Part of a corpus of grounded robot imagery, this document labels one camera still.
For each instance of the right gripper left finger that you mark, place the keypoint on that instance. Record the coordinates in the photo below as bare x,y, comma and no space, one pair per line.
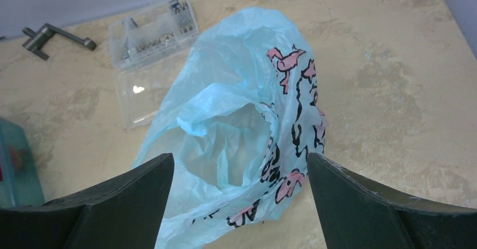
123,212

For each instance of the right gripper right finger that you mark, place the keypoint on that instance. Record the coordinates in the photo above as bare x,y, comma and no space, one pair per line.
358,212

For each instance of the light blue plastic bag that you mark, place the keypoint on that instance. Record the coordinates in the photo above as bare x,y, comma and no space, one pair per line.
240,120

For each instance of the teal plastic tub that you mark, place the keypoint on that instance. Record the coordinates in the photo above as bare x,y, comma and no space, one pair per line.
20,184

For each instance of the clear plastic organizer box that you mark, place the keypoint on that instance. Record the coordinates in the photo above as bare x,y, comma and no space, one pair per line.
147,48

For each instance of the dark metal crank handle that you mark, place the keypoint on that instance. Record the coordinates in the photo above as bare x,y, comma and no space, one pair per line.
37,39

